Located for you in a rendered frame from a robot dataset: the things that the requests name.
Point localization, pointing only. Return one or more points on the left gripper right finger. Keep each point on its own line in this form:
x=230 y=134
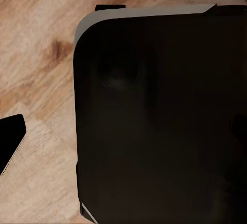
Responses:
x=239 y=130

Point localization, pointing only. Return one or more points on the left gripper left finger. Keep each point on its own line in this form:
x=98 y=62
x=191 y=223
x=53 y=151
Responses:
x=12 y=131

